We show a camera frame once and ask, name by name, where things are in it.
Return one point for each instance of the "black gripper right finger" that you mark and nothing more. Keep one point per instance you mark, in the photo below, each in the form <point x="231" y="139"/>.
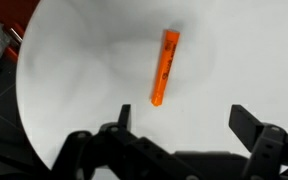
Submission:
<point x="245" y="128"/>

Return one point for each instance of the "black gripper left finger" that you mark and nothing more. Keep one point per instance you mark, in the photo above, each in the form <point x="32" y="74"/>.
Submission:
<point x="125" y="118"/>

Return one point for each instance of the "orange marker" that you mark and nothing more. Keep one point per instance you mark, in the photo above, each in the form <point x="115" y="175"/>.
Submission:
<point x="165" y="66"/>

